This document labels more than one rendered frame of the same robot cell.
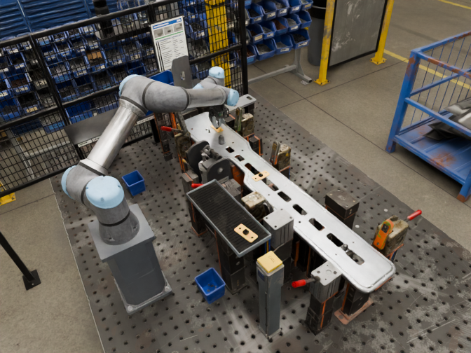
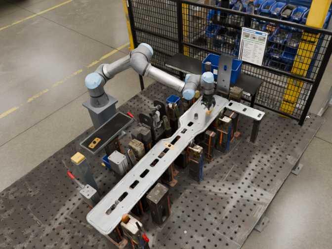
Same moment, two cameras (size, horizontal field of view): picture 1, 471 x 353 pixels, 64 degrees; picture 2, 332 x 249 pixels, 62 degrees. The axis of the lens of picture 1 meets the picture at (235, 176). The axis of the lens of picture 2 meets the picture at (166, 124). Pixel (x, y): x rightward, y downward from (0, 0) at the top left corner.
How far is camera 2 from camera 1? 1.63 m
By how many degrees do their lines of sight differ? 51
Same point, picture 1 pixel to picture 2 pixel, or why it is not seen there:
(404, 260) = not seen: outside the picture
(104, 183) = (94, 77)
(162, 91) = (134, 59)
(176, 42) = (257, 48)
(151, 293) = not seen: hidden behind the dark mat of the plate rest
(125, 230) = (92, 101)
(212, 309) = (102, 167)
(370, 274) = (98, 219)
